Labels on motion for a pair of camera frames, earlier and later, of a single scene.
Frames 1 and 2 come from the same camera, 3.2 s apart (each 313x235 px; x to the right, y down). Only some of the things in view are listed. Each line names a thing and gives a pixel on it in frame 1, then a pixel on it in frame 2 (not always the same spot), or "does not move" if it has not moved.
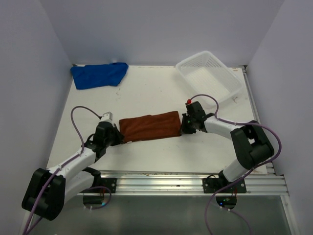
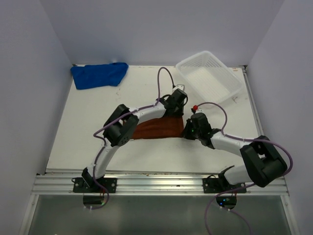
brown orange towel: (164, 125) does not move
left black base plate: (110, 183) does not move
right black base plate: (214, 185) does not move
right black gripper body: (193, 119) to (190, 132)
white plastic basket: (212, 80) does not move
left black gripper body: (114, 138) to (179, 110)
